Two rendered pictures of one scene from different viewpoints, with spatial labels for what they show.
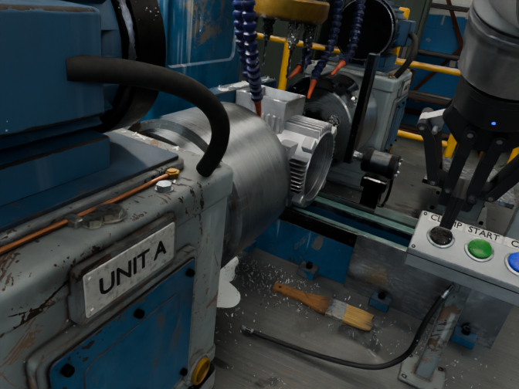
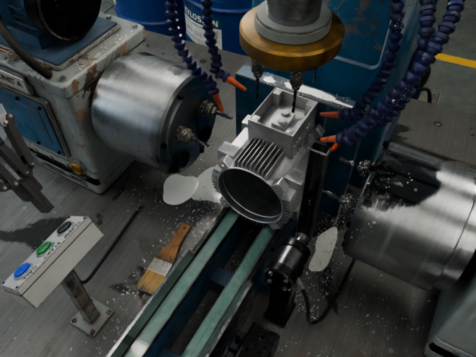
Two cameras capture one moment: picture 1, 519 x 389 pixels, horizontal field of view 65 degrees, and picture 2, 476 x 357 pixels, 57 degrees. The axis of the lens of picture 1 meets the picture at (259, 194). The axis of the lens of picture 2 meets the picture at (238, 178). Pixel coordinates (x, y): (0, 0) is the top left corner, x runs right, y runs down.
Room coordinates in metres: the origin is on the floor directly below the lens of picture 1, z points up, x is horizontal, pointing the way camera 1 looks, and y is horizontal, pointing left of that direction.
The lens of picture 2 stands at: (0.86, -0.69, 1.73)
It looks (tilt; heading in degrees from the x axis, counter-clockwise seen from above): 49 degrees down; 95
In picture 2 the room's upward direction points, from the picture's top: 1 degrees counter-clockwise
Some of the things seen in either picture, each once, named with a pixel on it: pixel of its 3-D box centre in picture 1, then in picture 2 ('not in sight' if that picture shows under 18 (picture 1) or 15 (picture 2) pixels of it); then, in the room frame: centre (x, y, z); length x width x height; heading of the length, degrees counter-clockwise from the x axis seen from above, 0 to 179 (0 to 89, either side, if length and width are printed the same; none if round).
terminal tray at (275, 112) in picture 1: (269, 109); (282, 123); (0.89, 0.01, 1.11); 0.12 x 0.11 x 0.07; 64
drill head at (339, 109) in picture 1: (330, 116); (427, 219); (1.18, -0.17, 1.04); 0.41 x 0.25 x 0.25; 155
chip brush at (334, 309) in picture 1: (321, 304); (166, 256); (0.64, -0.15, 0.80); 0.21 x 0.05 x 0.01; 70
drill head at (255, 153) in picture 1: (180, 197); (142, 106); (0.56, 0.12, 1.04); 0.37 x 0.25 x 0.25; 155
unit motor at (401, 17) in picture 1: (377, 69); not in sight; (1.44, -0.33, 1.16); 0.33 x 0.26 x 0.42; 155
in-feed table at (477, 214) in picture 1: (463, 193); not in sight; (1.18, -0.63, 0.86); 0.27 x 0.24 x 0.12; 155
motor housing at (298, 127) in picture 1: (279, 153); (271, 166); (0.88, -0.03, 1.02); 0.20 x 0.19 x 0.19; 64
